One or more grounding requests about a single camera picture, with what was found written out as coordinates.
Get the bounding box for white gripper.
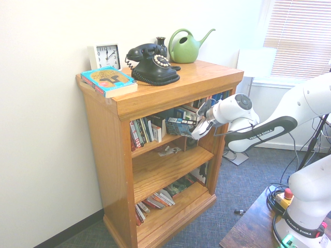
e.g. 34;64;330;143
186;119;217;141

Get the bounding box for blue Greg Bear paperback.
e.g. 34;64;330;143
164;116;200;137

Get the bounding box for white and green book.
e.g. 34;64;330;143
180;104;201;121

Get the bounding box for blue upright book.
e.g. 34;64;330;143
172;107;187;120

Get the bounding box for black and white upright book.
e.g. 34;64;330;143
193;162;209;185

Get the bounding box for blue book corner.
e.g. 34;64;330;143
210;91;231;101

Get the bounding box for dark green flat book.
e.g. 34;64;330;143
165;175;198;197

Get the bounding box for red and black hardback book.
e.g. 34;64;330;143
129;120;142;152

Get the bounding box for loose photos and papers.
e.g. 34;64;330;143
157;145;182;157

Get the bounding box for wooden oak bookshelf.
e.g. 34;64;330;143
75;59;245;248

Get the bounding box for white leaning paperback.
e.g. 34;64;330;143
155;189;176;207

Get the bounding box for black rotary telephone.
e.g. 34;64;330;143
125;43;182;86

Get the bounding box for green plastic watering can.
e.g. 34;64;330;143
168;28;216;64

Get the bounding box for small black vase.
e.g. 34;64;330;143
156;36;168;56

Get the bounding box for white floor lamp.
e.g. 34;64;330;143
222;48;277;166

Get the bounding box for teal and gold paperback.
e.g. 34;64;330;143
80;65;139;99

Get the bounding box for red emergency stop button box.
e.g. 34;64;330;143
275;188;296;210

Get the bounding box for white square alarm clock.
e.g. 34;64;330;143
86;43;123;71

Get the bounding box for black tripod stand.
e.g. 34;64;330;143
289;113;331;185

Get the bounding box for window blinds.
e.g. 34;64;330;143
263;0;331;81

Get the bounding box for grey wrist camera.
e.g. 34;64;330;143
196;100;216;117

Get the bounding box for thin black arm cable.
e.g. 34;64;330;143
213;120;261;138

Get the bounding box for black coiled cables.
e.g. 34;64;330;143
266;182;289;215

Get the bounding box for grey hanging cable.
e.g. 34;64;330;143
280;132;304;182

